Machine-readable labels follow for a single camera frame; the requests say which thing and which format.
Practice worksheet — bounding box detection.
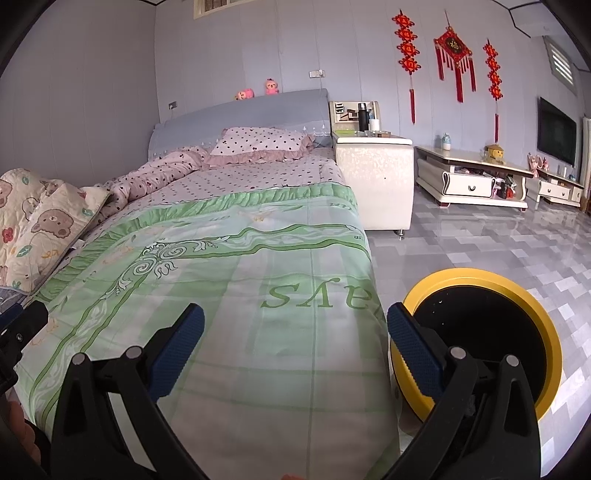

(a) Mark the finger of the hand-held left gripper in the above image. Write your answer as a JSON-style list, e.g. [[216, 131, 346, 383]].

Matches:
[[8, 301, 49, 348], [0, 307, 25, 331]]

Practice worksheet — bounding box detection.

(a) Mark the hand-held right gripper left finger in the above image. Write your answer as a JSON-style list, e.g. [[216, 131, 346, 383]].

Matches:
[[51, 303, 206, 480]]

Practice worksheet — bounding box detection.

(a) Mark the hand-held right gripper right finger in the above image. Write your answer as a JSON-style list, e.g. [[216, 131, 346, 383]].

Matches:
[[387, 302, 541, 480]]

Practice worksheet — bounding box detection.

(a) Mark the yellow-rimmed black bin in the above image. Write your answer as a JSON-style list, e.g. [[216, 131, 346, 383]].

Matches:
[[390, 268, 563, 424]]

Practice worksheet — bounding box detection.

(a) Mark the person's left hand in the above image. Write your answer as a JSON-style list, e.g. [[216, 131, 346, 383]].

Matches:
[[8, 401, 41, 468]]

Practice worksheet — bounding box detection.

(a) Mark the grey folded blanket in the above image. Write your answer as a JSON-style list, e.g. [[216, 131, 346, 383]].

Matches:
[[0, 287, 33, 319]]

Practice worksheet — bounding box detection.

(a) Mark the bear print quilt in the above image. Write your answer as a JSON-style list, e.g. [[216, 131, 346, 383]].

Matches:
[[0, 168, 112, 296]]

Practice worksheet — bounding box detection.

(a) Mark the green floral bedspread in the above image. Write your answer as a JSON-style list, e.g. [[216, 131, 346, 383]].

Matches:
[[14, 182, 403, 480]]

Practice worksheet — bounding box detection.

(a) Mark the white nightstand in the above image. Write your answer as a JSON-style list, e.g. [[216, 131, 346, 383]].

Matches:
[[332, 131, 415, 236]]

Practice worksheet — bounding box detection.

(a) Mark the cream coffee table with drawer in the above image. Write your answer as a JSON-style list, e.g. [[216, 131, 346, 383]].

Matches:
[[414, 145, 548, 212]]

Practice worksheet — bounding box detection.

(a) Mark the polka dot duvet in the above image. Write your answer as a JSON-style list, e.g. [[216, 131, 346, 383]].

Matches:
[[95, 145, 211, 204]]

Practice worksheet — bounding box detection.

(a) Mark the polka dot bed sheet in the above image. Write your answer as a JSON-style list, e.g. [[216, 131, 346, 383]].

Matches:
[[69, 152, 357, 237]]

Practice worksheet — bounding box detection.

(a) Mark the cream low cabinet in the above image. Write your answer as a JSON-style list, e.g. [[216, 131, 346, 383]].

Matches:
[[526, 168, 587, 209]]

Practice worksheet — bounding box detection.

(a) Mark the polka dot ruffled pillow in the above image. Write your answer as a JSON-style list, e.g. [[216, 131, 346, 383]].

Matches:
[[203, 127, 317, 167]]

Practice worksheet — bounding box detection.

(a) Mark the blue-grey bed headboard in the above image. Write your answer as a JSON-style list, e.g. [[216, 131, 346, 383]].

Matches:
[[148, 89, 334, 162]]

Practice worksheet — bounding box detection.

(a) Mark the short red knot decoration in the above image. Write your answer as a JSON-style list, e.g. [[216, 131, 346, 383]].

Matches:
[[482, 39, 504, 144]]

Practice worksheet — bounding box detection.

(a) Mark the long red knot decoration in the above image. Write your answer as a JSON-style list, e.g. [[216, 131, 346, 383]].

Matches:
[[392, 9, 422, 126]]

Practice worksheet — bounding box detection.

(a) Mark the red diamond tassel decoration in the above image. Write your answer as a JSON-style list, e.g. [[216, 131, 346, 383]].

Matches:
[[433, 10, 478, 103]]

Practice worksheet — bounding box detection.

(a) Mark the black wall television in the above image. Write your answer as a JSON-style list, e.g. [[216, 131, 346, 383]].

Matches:
[[537, 96, 578, 168]]

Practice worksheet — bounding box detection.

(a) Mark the small wall window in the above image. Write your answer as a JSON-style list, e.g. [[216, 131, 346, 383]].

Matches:
[[193, 0, 253, 20]]

